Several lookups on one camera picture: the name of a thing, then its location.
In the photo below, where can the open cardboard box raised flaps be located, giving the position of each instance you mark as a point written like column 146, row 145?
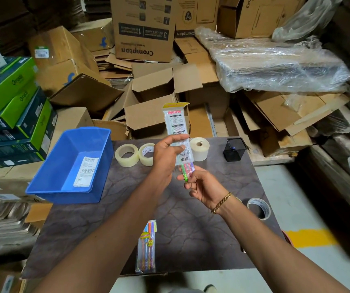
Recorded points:
column 153, row 97

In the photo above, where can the open cardboard box plain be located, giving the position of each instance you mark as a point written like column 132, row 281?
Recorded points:
column 254, row 18

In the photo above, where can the long cardboard box white labels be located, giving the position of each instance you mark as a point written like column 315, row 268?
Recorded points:
column 7, row 180

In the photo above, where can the cardboard box green sticker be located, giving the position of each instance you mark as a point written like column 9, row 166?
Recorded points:
column 59, row 47

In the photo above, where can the pile of flattened cardboard sheets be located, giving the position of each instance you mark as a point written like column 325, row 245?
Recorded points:
column 287, row 118

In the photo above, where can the pen packet with yellow header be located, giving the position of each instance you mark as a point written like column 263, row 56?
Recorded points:
column 176, row 122

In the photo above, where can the plastic-wrapped cardboard bundle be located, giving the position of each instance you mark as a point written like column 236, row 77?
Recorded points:
column 272, row 64

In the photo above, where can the cardboard box with round emblem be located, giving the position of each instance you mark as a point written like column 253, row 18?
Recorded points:
column 196, row 15

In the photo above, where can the white-core tape roll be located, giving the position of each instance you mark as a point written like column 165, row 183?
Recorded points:
column 259, row 207

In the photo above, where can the stack of flattened cartons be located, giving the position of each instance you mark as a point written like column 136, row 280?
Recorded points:
column 4, row 219

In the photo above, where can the crumpled clear plastic bag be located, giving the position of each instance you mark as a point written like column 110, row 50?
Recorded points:
column 306, row 18

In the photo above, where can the stack of green black boxes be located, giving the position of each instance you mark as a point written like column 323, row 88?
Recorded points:
column 13, row 115

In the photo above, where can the person's shoe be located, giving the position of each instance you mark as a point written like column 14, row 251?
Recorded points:
column 210, row 288

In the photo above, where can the person's right thumb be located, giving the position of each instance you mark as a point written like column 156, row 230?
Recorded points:
column 190, row 175

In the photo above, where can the person's right forearm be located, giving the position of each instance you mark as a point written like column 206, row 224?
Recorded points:
column 272, row 250

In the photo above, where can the stack of dark corrugated sheets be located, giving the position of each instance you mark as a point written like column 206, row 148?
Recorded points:
column 16, row 18

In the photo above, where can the white printed label sheet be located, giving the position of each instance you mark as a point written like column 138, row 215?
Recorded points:
column 86, row 171

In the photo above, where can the black pen holder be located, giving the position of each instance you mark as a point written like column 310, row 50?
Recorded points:
column 235, row 149

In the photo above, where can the tall cardboard box dark print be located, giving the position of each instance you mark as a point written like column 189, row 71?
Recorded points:
column 144, row 30

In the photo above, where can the person's left thumb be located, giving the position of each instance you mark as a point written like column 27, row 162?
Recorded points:
column 180, row 147

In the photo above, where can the cardboard box under bin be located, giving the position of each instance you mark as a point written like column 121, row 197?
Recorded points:
column 71, row 120

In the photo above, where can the small cardboard box blue logo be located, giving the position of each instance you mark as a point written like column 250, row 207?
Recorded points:
column 95, row 35

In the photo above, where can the person's left forearm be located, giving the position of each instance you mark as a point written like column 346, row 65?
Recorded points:
column 108, row 238

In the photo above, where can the person's right hand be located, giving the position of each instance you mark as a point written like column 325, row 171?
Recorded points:
column 210, row 189

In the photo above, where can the colourful pen packet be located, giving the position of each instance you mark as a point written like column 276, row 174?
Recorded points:
column 146, row 248

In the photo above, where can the blue plastic bin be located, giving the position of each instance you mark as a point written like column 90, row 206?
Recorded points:
column 68, row 164

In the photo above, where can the person's left hand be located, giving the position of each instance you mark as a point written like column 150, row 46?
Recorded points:
column 162, row 157

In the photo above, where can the clear packing tape roll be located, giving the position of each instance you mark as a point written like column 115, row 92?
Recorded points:
column 126, row 155
column 146, row 154

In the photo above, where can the white label roll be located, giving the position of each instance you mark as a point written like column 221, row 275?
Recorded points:
column 199, row 149

